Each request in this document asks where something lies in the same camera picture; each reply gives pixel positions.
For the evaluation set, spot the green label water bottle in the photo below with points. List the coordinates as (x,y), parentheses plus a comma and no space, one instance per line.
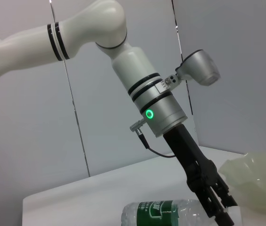
(156,214)

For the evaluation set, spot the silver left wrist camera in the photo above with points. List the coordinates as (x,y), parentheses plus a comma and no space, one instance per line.
(199,68)

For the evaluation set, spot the translucent green fruit plate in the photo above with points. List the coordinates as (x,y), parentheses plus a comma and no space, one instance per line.
(253,179)

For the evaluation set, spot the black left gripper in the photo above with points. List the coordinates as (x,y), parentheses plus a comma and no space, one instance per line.
(189,157)

